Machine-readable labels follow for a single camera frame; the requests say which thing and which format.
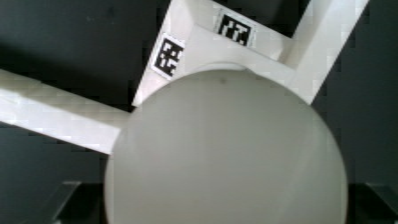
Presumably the white U-shaped frame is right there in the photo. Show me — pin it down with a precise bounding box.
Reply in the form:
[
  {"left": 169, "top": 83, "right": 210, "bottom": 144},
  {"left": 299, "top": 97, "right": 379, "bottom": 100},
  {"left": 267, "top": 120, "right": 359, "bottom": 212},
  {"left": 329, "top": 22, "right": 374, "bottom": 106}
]
[{"left": 0, "top": 0, "right": 370, "bottom": 154}]

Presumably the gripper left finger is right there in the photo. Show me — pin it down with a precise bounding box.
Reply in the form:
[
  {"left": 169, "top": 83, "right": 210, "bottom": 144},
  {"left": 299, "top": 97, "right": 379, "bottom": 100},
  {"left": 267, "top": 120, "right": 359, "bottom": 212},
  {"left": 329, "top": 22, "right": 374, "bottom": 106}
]
[{"left": 32, "top": 181, "right": 107, "bottom": 224}]

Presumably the white lamp base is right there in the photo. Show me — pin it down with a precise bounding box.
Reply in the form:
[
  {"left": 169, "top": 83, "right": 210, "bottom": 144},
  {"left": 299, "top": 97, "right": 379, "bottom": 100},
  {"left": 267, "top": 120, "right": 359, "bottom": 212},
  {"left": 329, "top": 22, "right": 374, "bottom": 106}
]
[{"left": 134, "top": 0, "right": 311, "bottom": 105}]

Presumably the white lamp bulb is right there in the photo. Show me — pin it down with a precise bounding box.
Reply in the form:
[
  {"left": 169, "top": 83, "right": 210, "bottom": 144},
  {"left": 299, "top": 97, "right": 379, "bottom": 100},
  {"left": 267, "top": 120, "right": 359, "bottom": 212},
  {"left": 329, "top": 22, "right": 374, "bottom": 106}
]
[{"left": 107, "top": 70, "right": 347, "bottom": 224}]

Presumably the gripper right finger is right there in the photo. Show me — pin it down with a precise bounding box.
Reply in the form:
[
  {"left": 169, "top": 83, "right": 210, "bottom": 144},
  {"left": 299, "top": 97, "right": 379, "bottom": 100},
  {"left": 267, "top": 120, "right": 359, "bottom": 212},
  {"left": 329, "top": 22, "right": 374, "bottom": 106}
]
[{"left": 347, "top": 183, "right": 398, "bottom": 224}]

